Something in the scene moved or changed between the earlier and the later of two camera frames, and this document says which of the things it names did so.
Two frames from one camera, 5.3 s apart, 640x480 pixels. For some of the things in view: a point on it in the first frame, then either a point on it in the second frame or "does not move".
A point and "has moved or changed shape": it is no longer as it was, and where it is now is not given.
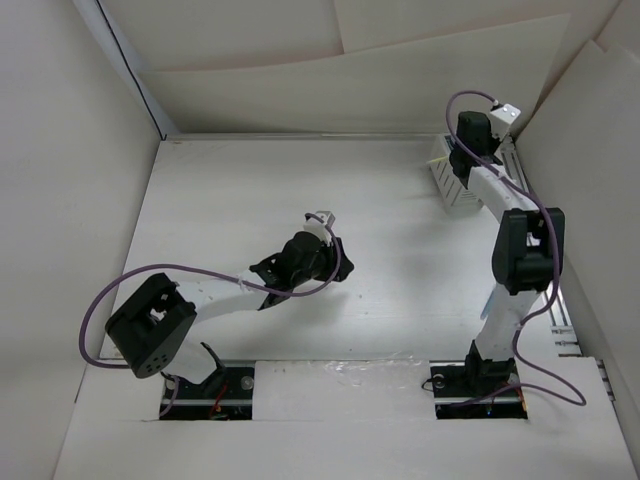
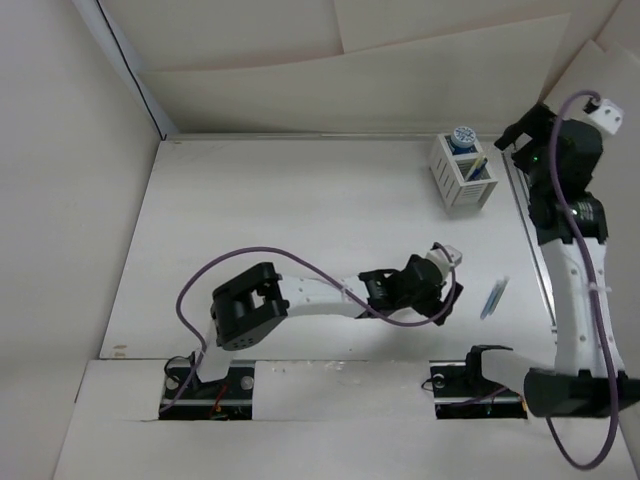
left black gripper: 330,255 → 430,306
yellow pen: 437,160 has moved or changed shape
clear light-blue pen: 487,306 does not move
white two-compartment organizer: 455,194 does not move
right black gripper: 493,140 → 535,122
